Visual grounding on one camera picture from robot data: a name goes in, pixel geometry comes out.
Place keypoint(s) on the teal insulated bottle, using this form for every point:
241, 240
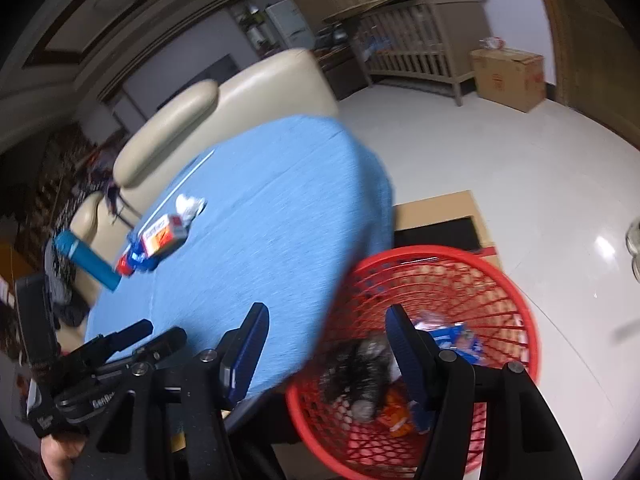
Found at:
85, 257

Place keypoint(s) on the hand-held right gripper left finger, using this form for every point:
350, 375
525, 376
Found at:
245, 355

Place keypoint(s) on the blue white snack packet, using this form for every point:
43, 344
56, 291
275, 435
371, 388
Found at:
460, 340

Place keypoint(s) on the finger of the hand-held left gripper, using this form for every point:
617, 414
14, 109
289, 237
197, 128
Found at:
120, 340
155, 347

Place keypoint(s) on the blue tablecloth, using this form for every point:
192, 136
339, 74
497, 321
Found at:
260, 220

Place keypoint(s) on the red mesh basket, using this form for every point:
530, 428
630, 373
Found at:
425, 252

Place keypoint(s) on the beige leather sofa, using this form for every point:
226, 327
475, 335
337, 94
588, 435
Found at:
280, 90

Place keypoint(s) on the white crumpled paper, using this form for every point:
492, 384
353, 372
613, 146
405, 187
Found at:
187, 205

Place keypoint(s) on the orange snack wrapper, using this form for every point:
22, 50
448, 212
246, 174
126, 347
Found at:
395, 410

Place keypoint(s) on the white refrigerator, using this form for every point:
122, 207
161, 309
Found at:
290, 20

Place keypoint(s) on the dark wooden shelf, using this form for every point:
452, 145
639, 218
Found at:
55, 170

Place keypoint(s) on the person's left forearm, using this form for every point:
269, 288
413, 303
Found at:
57, 460

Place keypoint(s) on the flat cardboard sheet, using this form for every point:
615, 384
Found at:
435, 207

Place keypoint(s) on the glass jar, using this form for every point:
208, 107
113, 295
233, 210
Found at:
634, 245

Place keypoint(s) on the black plastic bag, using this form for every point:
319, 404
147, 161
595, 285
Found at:
355, 370

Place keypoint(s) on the orange white box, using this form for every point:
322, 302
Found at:
160, 235

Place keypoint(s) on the blue red packet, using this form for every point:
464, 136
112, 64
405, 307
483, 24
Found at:
137, 260

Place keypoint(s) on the brown cardboard box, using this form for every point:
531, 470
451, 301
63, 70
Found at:
505, 80

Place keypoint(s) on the thin white stick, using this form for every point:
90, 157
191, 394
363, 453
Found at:
195, 170

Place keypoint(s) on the wooden crib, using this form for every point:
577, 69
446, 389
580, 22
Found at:
425, 55

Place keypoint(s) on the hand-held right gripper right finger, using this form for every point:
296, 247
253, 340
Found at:
405, 355

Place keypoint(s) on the dark jacket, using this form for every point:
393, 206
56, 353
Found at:
72, 310

